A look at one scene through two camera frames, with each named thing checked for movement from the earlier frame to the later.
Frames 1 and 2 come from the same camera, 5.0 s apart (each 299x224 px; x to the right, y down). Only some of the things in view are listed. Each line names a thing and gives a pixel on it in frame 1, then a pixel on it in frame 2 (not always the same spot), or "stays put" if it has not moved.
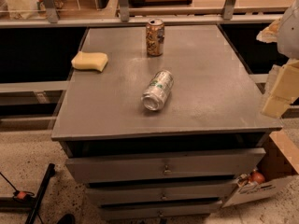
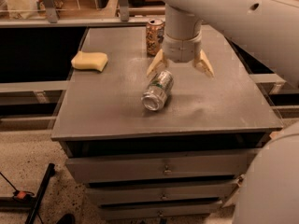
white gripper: x=290 y=32 → x=181 y=49
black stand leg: x=36 y=202 stays put
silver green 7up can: x=158 y=91 stays put
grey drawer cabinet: x=177 y=163 stays put
